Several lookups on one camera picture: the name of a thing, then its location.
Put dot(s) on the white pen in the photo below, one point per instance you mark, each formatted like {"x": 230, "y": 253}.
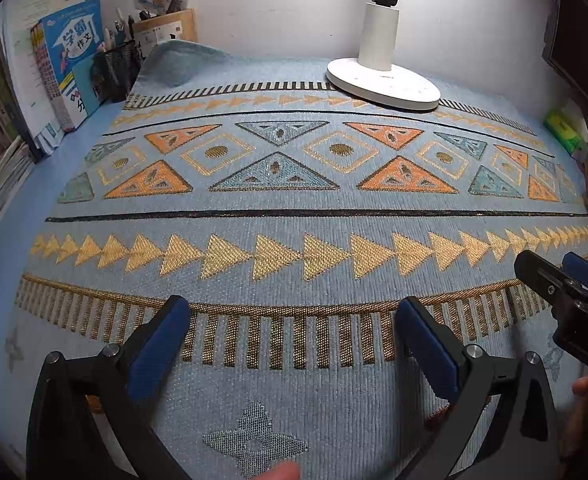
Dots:
{"x": 108, "y": 37}

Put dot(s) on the blue patterned woven mat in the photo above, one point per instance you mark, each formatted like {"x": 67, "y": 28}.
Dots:
{"x": 284, "y": 195}

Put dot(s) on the small white blue card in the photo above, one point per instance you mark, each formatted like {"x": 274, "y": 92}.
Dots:
{"x": 49, "y": 132}

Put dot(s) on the person's right hand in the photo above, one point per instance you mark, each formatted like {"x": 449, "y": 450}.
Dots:
{"x": 584, "y": 385}

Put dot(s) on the green tissue pack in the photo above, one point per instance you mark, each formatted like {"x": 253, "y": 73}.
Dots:
{"x": 564, "y": 130}

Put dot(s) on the cardboard box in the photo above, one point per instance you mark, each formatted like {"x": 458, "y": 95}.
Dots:
{"x": 166, "y": 32}

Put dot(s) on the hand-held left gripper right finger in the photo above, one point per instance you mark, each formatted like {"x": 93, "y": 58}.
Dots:
{"x": 426, "y": 350}

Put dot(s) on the teal notebook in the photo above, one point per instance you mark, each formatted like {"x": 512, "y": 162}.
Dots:
{"x": 86, "y": 90}

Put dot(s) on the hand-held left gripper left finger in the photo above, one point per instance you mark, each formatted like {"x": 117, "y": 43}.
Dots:
{"x": 161, "y": 345}

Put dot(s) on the black mesh pen holder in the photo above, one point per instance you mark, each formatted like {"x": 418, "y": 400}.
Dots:
{"x": 119, "y": 72}

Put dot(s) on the white desk lamp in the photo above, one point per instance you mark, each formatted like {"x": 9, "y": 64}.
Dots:
{"x": 381, "y": 35}

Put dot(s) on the person's left hand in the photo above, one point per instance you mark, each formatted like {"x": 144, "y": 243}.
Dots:
{"x": 284, "y": 472}

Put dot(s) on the blue cover book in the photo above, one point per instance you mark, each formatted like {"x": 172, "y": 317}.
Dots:
{"x": 71, "y": 35}

